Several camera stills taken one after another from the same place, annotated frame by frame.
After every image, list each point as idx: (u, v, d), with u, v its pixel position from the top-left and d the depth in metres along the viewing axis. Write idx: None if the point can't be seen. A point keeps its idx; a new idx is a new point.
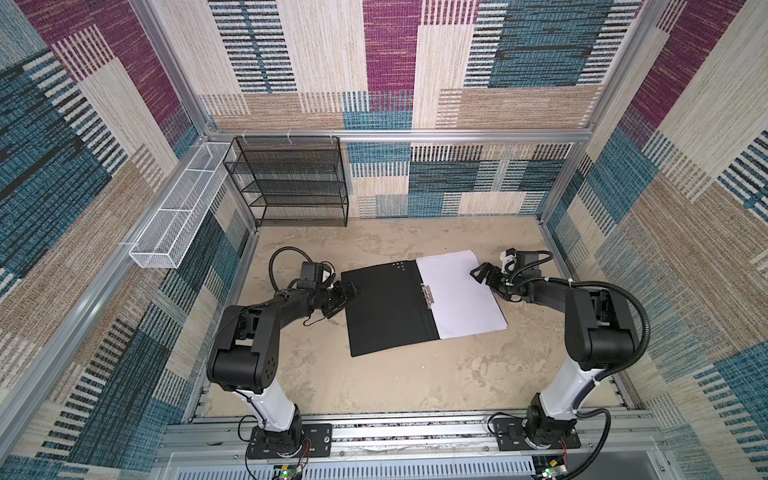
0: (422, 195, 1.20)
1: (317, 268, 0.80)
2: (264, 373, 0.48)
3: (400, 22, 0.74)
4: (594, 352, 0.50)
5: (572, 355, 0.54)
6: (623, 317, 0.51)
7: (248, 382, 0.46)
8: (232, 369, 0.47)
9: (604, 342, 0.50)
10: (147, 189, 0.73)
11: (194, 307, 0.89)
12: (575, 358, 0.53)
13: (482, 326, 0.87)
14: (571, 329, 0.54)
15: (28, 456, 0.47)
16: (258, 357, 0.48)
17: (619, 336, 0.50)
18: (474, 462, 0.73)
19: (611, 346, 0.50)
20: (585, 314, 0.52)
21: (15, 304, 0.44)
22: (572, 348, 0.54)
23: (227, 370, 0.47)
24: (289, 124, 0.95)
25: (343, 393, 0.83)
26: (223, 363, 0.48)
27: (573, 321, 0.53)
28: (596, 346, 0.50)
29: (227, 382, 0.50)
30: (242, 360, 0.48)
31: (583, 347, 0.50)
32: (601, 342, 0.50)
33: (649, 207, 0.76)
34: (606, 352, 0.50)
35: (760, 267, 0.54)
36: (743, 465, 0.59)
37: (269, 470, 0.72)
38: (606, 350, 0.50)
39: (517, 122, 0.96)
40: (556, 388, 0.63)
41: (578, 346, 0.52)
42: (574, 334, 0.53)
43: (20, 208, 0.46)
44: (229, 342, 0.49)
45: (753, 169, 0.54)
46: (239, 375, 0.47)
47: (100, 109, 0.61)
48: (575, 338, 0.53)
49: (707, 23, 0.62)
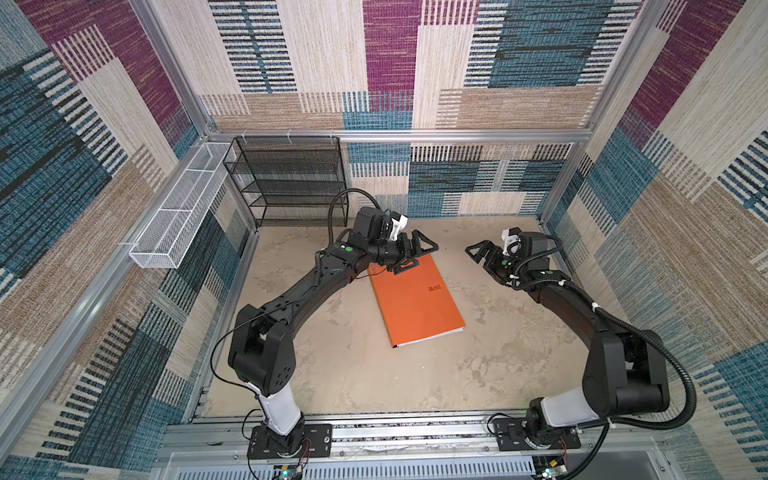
0: (422, 195, 1.20)
1: (372, 220, 0.65)
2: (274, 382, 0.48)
3: (400, 23, 0.74)
4: (618, 408, 0.44)
5: (589, 394, 0.49)
6: (655, 367, 0.44)
7: (258, 384, 0.48)
8: (248, 366, 0.48)
9: (633, 398, 0.44)
10: (147, 189, 0.73)
11: (194, 307, 0.89)
12: (593, 405, 0.48)
13: (441, 331, 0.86)
14: (592, 377, 0.48)
15: (28, 456, 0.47)
16: (267, 370, 0.46)
17: (649, 391, 0.44)
18: (474, 462, 0.73)
19: (642, 402, 0.44)
20: (615, 371, 0.44)
21: (15, 304, 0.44)
22: (591, 395, 0.48)
23: (245, 365, 0.48)
24: (289, 124, 0.95)
25: (343, 393, 0.83)
26: (241, 358, 0.48)
27: (597, 367, 0.46)
28: (622, 402, 0.44)
29: (243, 372, 0.48)
30: (255, 362, 0.48)
31: (608, 402, 0.45)
32: (629, 401, 0.44)
33: (649, 207, 0.76)
34: (634, 408, 0.44)
35: (760, 267, 0.54)
36: (743, 465, 0.59)
37: (269, 470, 0.72)
38: (635, 406, 0.44)
39: (518, 122, 0.96)
40: (561, 408, 0.60)
41: (601, 399, 0.46)
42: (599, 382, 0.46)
43: (20, 208, 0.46)
44: (243, 342, 0.47)
45: (753, 169, 0.54)
46: (252, 375, 0.47)
47: (99, 109, 0.60)
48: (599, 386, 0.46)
49: (707, 23, 0.62)
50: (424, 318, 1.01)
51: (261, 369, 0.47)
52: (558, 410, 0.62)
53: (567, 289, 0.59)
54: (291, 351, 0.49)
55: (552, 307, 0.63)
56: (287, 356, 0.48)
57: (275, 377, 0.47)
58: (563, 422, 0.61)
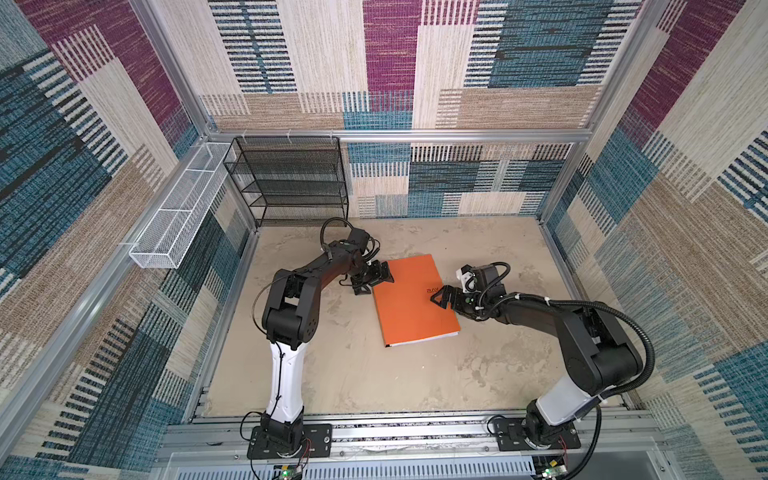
0: (422, 195, 1.20)
1: (366, 235, 0.87)
2: (305, 332, 0.57)
3: (400, 23, 0.74)
4: (605, 378, 0.46)
5: (576, 378, 0.50)
6: (616, 332, 0.49)
7: (292, 336, 0.57)
8: (280, 322, 0.57)
9: (611, 365, 0.47)
10: (147, 189, 0.73)
11: (194, 307, 0.89)
12: (585, 387, 0.49)
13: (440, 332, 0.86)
14: (570, 359, 0.51)
15: (28, 456, 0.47)
16: (301, 319, 0.57)
17: (621, 352, 0.48)
18: (473, 462, 0.73)
19: (619, 364, 0.47)
20: (582, 340, 0.48)
21: (15, 304, 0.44)
22: (578, 377, 0.50)
23: (277, 321, 0.57)
24: (289, 124, 0.95)
25: (343, 393, 0.83)
26: (272, 316, 0.58)
27: (570, 347, 0.50)
28: (605, 372, 0.46)
29: (274, 330, 0.59)
30: (288, 318, 0.57)
31: (594, 377, 0.46)
32: (608, 366, 0.47)
33: (649, 207, 0.76)
34: (616, 373, 0.47)
35: (760, 267, 0.54)
36: (743, 465, 0.59)
37: (269, 470, 0.72)
38: (617, 372, 0.47)
39: (518, 123, 0.96)
40: (555, 398, 0.61)
41: (586, 376, 0.48)
42: (577, 361, 0.49)
43: (20, 208, 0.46)
44: (276, 300, 0.58)
45: (753, 169, 0.54)
46: (285, 329, 0.57)
47: (99, 109, 0.60)
48: (579, 365, 0.49)
49: (706, 24, 0.62)
50: (424, 318, 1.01)
51: (295, 321, 0.57)
52: (555, 405, 0.62)
53: (524, 299, 0.65)
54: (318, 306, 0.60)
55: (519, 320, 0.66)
56: (317, 308, 0.59)
57: (307, 329, 0.57)
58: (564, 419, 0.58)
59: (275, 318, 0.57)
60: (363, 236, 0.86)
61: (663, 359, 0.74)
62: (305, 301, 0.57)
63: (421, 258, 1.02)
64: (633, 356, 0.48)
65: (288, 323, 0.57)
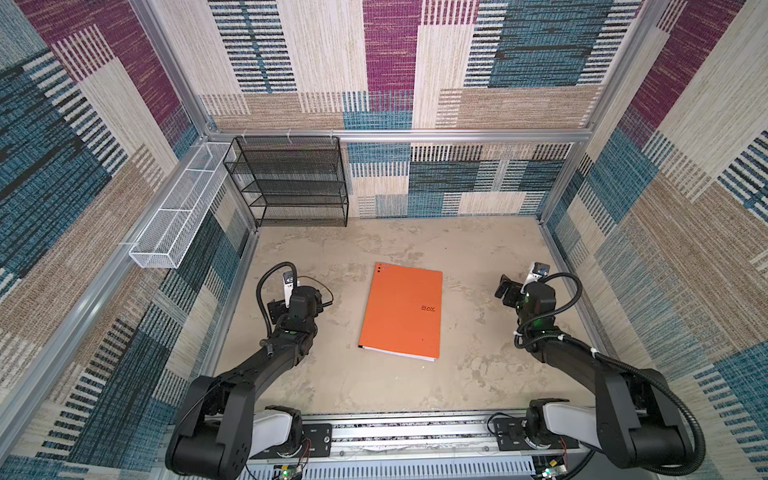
0: (422, 195, 1.20)
1: (306, 300, 0.69)
2: (231, 464, 0.41)
3: (400, 23, 0.74)
4: (639, 456, 0.41)
5: (604, 443, 0.46)
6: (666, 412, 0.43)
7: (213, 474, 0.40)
8: (195, 458, 0.41)
9: (651, 446, 0.41)
10: (147, 189, 0.73)
11: (194, 307, 0.89)
12: (615, 456, 0.44)
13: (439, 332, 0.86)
14: (605, 423, 0.45)
15: (28, 456, 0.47)
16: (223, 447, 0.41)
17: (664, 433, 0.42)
18: (473, 462, 0.73)
19: (658, 444, 0.41)
20: (623, 410, 0.43)
21: (15, 304, 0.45)
22: (607, 444, 0.45)
23: (189, 458, 0.41)
24: (289, 124, 0.95)
25: (343, 393, 0.83)
26: (183, 450, 0.41)
27: (607, 413, 0.45)
28: (641, 450, 0.41)
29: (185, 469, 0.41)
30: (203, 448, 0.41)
31: (627, 452, 0.42)
32: (644, 445, 0.41)
33: (649, 207, 0.76)
34: (653, 452, 0.41)
35: (760, 267, 0.54)
36: (743, 465, 0.59)
37: (269, 470, 0.72)
38: (655, 452, 0.41)
39: (518, 122, 0.96)
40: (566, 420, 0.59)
41: (618, 447, 0.43)
42: (612, 430, 0.44)
43: (20, 208, 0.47)
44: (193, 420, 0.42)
45: (753, 169, 0.54)
46: (205, 465, 0.40)
47: (100, 109, 0.61)
48: (613, 435, 0.44)
49: (707, 23, 0.62)
50: (423, 318, 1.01)
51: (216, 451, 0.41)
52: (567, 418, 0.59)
53: (568, 343, 0.60)
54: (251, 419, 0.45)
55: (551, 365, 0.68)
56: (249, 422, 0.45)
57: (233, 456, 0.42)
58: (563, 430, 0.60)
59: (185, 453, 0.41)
60: (306, 305, 0.69)
61: (661, 354, 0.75)
62: (229, 419, 0.42)
63: (433, 274, 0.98)
64: (678, 441, 0.42)
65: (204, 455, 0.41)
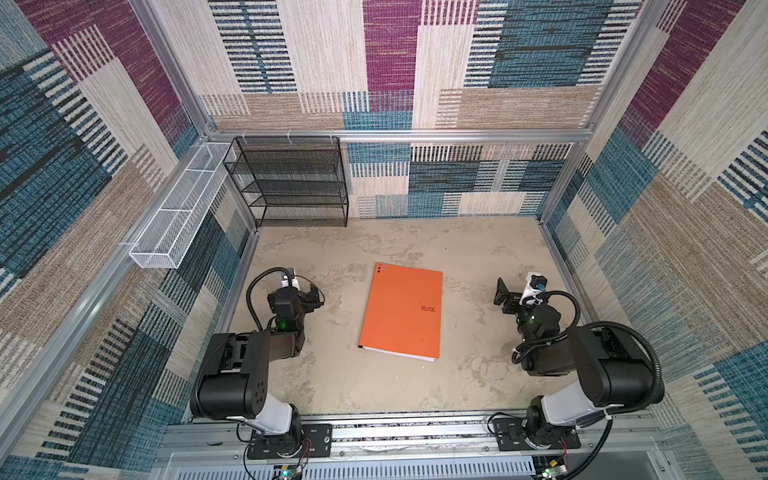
0: (422, 195, 1.20)
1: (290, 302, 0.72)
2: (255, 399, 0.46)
3: (400, 23, 0.74)
4: (612, 388, 0.45)
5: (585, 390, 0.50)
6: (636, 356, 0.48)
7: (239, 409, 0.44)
8: (220, 398, 0.44)
9: (621, 378, 0.45)
10: (147, 189, 0.73)
11: (194, 307, 0.89)
12: (592, 397, 0.48)
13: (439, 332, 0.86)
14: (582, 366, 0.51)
15: (28, 456, 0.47)
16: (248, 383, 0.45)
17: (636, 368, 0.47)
18: (474, 462, 0.73)
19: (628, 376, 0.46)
20: (592, 348, 0.49)
21: (15, 304, 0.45)
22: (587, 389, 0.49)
23: (215, 398, 0.44)
24: (289, 124, 0.95)
25: (343, 393, 0.83)
26: (207, 393, 0.44)
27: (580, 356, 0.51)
28: (613, 382, 0.45)
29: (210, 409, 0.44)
30: (226, 389, 0.45)
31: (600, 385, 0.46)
32: (615, 375, 0.46)
33: (649, 207, 0.76)
34: (624, 383, 0.45)
35: (760, 267, 0.54)
36: (743, 465, 0.59)
37: (269, 470, 0.72)
38: (629, 389, 0.45)
39: (518, 122, 0.96)
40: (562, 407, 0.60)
41: (593, 384, 0.48)
42: (586, 370, 0.49)
43: (20, 208, 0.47)
44: (217, 367, 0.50)
45: (753, 169, 0.54)
46: (229, 401, 0.44)
47: (100, 109, 0.61)
48: (588, 373, 0.49)
49: (707, 23, 0.62)
50: (423, 318, 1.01)
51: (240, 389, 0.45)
52: (558, 407, 0.62)
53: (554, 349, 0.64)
54: (266, 367, 0.50)
55: (543, 368, 0.67)
56: (265, 368, 0.50)
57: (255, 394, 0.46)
58: (561, 420, 0.62)
59: (209, 395, 0.44)
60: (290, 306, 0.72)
61: (660, 354, 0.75)
62: (252, 361, 0.47)
63: (433, 274, 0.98)
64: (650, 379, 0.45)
65: (229, 394, 0.44)
